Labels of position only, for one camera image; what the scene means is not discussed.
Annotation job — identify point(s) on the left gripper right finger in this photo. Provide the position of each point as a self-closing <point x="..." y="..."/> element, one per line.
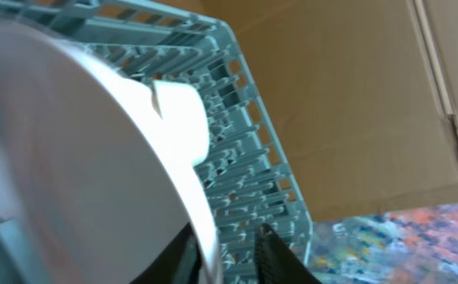
<point x="275" y="263"/>

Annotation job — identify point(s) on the colourful patterned floor mat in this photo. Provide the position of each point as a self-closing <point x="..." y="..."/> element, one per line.
<point x="412" y="246"/>

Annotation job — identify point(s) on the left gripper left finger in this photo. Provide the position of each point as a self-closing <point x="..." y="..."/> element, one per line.
<point x="179" y="263"/>

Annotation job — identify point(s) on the white plate with food scraps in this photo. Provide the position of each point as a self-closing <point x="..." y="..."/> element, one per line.
<point x="92" y="186"/>

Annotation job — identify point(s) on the pale green bowl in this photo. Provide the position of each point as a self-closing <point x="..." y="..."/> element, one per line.
<point x="182" y="109"/>

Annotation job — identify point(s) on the cardboard wall panel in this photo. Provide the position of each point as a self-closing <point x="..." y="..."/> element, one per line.
<point x="351" y="93"/>

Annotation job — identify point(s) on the grey dishwasher rack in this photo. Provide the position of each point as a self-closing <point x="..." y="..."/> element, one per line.
<point x="246" y="175"/>

